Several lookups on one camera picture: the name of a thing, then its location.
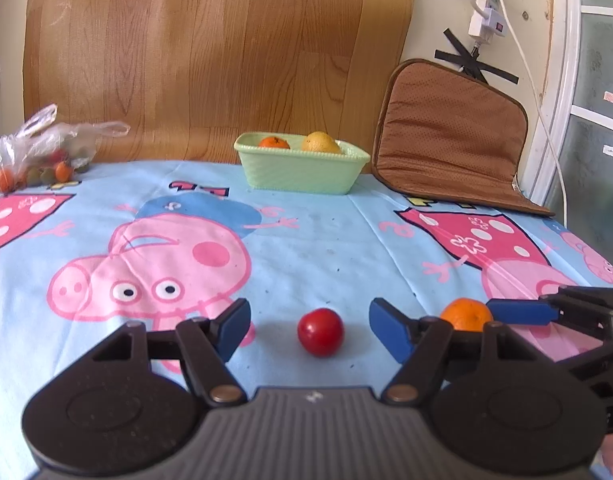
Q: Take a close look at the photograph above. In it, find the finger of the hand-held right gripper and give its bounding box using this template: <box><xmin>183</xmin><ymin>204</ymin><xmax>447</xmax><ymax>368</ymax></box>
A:
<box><xmin>557</xmin><ymin>336</ymin><xmax>613</xmax><ymax>383</ymax></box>
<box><xmin>487</xmin><ymin>285</ymin><xmax>613</xmax><ymax>331</ymax></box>

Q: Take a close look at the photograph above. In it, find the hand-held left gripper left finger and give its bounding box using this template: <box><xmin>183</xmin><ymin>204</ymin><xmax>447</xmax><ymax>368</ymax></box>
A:
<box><xmin>81</xmin><ymin>298</ymin><xmax>251</xmax><ymax>406</ymax></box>

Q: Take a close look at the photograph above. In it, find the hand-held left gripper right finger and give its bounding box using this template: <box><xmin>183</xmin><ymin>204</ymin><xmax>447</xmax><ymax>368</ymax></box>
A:
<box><xmin>369</xmin><ymin>298</ymin><xmax>547</xmax><ymax>403</ymax></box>

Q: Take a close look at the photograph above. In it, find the red tomato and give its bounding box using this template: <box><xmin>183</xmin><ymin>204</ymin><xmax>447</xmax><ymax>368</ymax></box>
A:
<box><xmin>297</xmin><ymin>308</ymin><xmax>346</xmax><ymax>359</ymax></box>

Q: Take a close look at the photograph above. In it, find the light green plastic basket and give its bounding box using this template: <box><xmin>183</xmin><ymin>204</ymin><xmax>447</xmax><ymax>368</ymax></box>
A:
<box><xmin>233</xmin><ymin>131</ymin><xmax>372</xmax><ymax>195</ymax></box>

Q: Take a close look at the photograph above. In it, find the large yellow lemon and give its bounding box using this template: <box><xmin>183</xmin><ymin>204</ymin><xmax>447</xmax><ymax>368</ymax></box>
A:
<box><xmin>301</xmin><ymin>131</ymin><xmax>343</xmax><ymax>155</ymax></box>

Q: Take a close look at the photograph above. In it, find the cartoon pig printed blanket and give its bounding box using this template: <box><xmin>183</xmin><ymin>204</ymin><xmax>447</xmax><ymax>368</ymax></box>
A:
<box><xmin>0</xmin><ymin>160</ymin><xmax>613</xmax><ymax>480</ymax></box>

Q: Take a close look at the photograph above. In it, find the brown perforated seat cushion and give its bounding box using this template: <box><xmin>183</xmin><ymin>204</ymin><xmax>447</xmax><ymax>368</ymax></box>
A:
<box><xmin>371</xmin><ymin>58</ymin><xmax>556</xmax><ymax>218</ymax></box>

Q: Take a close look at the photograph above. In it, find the black tape cross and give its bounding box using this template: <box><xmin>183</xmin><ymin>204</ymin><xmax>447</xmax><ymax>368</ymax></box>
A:
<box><xmin>435</xmin><ymin>29</ymin><xmax>520</xmax><ymax>86</ymax></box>

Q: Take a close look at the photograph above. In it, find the clear plastic bag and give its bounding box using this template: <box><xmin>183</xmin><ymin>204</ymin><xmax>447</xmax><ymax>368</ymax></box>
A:
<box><xmin>0</xmin><ymin>103</ymin><xmax>131</xmax><ymax>197</ymax></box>

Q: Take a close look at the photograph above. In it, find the wood-pattern vinyl sheet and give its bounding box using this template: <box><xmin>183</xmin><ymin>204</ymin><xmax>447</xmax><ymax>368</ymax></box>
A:
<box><xmin>22</xmin><ymin>0</ymin><xmax>417</xmax><ymax>167</ymax></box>

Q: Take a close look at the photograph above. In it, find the white power strip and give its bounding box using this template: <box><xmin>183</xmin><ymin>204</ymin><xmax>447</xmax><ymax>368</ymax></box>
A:
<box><xmin>464</xmin><ymin>0</ymin><xmax>511</xmax><ymax>42</ymax></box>

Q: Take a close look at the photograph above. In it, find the white window frame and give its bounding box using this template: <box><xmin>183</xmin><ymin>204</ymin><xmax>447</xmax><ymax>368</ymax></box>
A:
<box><xmin>529</xmin><ymin>0</ymin><xmax>613</xmax><ymax>273</ymax></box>

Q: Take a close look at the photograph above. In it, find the white cable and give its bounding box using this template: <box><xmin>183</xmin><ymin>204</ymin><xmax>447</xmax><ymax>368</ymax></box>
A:
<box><xmin>495</xmin><ymin>0</ymin><xmax>568</xmax><ymax>226</ymax></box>

